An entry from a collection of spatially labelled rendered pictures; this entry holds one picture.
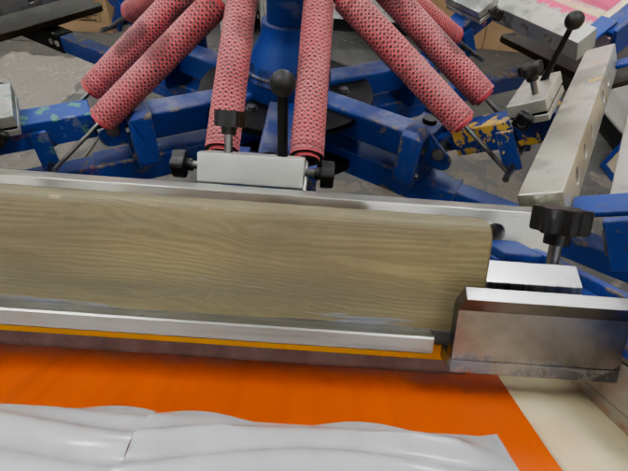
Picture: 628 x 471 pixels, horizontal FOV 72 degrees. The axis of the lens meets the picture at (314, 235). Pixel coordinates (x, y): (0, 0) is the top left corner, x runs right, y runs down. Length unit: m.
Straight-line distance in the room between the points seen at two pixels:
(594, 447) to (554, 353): 0.05
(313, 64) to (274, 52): 0.26
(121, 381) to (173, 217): 0.10
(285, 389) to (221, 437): 0.06
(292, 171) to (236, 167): 0.07
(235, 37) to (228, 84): 0.08
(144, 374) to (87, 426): 0.06
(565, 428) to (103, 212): 0.28
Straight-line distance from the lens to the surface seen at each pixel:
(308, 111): 0.65
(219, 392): 0.27
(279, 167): 0.51
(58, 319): 0.29
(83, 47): 1.54
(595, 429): 0.31
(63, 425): 0.25
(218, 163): 0.52
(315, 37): 0.72
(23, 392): 0.30
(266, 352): 0.28
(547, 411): 0.31
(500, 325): 0.27
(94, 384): 0.29
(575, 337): 0.29
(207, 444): 0.23
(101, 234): 0.27
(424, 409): 0.27
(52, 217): 0.29
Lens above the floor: 1.46
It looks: 44 degrees down
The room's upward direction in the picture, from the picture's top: 5 degrees clockwise
